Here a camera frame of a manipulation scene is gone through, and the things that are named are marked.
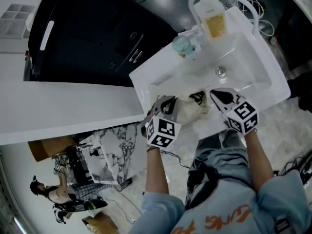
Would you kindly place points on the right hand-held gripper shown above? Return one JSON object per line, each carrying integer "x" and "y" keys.
{"x": 242, "y": 117}

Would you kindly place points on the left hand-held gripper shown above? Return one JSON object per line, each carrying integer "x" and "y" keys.
{"x": 162, "y": 130}

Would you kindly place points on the beige cloth bag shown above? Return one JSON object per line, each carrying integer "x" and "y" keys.
{"x": 192, "y": 112}

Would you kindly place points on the black hair dryer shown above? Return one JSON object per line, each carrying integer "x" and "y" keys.
{"x": 197, "y": 98}

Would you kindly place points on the person's right forearm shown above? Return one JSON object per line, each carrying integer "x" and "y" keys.
{"x": 258, "y": 160}

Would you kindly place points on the person's left forearm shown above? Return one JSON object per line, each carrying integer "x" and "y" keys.
{"x": 157, "y": 169}

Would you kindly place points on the chrome sink drain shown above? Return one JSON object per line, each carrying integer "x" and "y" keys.
{"x": 220, "y": 71}

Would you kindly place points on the white sink basin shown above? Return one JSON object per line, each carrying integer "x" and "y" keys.
{"x": 243, "y": 57}

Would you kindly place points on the person's blue jeans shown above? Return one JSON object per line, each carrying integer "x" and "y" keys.
{"x": 214, "y": 160}

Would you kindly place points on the clear glass cup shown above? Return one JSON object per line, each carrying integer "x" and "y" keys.
{"x": 182, "y": 45}

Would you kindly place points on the marble sink cabinet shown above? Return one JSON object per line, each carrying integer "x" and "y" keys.
{"x": 117, "y": 152}

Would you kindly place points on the yellow liquid soap bottle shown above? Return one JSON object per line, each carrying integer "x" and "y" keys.
{"x": 214, "y": 18}

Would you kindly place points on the white curved faucet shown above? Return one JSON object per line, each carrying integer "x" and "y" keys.
{"x": 251, "y": 7}

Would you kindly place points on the large black cabinet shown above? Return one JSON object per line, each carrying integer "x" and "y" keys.
{"x": 97, "y": 33}

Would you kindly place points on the black equipment stand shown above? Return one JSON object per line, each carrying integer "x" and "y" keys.
{"x": 78, "y": 164}

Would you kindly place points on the person's light blue shirt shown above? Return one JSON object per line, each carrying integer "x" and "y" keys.
{"x": 231, "y": 211}

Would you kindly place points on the open cardboard box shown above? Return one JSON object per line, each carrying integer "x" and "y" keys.
{"x": 48, "y": 147}

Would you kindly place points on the small cardboard box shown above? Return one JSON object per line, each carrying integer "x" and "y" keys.
{"x": 100, "y": 224}

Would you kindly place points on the white cubby shelf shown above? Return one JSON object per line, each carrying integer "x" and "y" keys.
{"x": 14, "y": 21}

